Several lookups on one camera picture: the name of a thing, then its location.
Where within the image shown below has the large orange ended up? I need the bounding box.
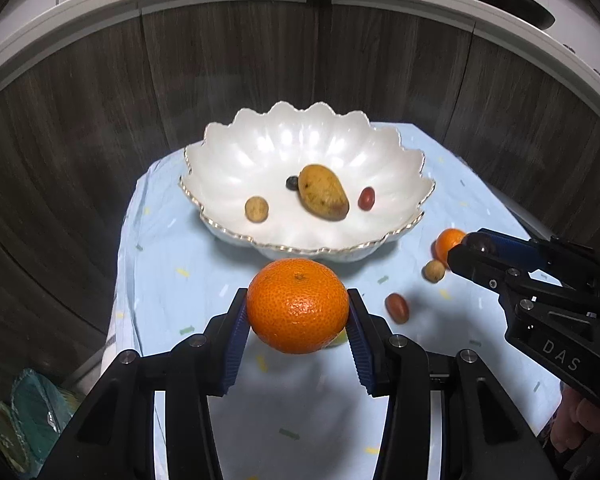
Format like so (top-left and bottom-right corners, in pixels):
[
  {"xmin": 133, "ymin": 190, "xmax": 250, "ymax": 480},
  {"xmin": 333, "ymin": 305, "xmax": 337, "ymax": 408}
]
[{"xmin": 246, "ymin": 258, "xmax": 350, "ymax": 354}]

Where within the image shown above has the white scalloped ceramic bowl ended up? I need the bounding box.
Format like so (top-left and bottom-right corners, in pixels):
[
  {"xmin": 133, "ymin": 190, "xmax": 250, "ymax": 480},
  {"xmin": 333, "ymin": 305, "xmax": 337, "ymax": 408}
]
[{"xmin": 178, "ymin": 102, "xmax": 436, "ymax": 262}]

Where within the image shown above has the red grape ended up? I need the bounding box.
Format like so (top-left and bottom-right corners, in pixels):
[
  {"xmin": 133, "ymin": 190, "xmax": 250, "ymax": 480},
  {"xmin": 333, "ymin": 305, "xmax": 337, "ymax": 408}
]
[
  {"xmin": 358, "ymin": 186, "xmax": 376, "ymax": 211},
  {"xmin": 385, "ymin": 292, "xmax": 410, "ymax": 324}
]

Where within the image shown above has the small black fruit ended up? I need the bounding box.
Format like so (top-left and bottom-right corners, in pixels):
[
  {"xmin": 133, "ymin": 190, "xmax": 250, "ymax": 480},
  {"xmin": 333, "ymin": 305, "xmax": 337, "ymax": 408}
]
[{"xmin": 286, "ymin": 176, "xmax": 300, "ymax": 192}]

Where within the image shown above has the small orange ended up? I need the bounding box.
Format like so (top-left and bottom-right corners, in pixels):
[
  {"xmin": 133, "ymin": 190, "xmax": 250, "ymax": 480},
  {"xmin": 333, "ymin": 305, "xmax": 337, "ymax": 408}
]
[{"xmin": 434, "ymin": 228, "xmax": 466, "ymax": 266}]

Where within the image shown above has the dark purple plum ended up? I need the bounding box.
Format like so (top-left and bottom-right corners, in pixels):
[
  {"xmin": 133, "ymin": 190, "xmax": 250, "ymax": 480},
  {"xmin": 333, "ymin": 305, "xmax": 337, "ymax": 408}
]
[{"xmin": 462, "ymin": 232, "xmax": 498, "ymax": 256}]

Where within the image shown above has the yellow mango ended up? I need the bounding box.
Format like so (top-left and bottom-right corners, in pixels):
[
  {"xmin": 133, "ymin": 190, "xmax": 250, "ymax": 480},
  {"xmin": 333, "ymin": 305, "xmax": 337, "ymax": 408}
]
[{"xmin": 298, "ymin": 164, "xmax": 350, "ymax": 221}]

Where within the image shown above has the light blue tablecloth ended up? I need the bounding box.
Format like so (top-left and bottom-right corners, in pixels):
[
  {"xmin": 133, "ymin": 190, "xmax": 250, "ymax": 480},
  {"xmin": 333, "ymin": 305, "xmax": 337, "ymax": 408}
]
[{"xmin": 104, "ymin": 124, "xmax": 560, "ymax": 479}]

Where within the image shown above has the teal bag on floor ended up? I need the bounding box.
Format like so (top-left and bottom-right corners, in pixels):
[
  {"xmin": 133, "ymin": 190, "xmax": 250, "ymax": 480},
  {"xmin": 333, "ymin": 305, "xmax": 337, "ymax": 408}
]
[{"xmin": 0, "ymin": 368, "xmax": 84, "ymax": 479}]

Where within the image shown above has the person right hand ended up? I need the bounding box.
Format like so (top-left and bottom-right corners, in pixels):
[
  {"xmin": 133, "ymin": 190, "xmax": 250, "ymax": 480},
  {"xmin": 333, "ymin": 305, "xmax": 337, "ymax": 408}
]
[{"xmin": 550, "ymin": 386, "xmax": 600, "ymax": 453}]

